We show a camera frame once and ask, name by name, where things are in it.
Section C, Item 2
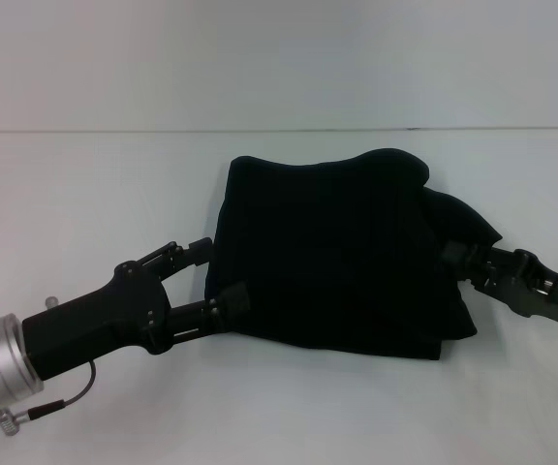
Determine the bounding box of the dark left gripper cable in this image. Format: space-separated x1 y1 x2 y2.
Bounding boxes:
0 361 98 436

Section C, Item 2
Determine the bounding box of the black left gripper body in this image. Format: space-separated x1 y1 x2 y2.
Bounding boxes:
19 260 174 383

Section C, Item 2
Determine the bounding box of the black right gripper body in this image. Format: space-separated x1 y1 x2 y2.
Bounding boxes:
505 247 558 336

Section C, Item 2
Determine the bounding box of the black shirt with FREE print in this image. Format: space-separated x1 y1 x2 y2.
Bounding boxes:
203 146 504 363

